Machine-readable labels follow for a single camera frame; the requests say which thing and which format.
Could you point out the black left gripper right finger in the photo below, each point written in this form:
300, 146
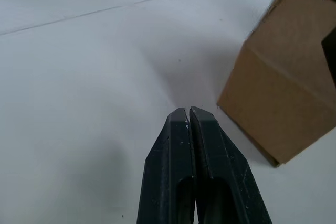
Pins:
223, 171

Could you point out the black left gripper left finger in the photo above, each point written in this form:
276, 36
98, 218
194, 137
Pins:
165, 161

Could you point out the small brown cardboard box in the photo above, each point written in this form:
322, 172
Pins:
281, 77

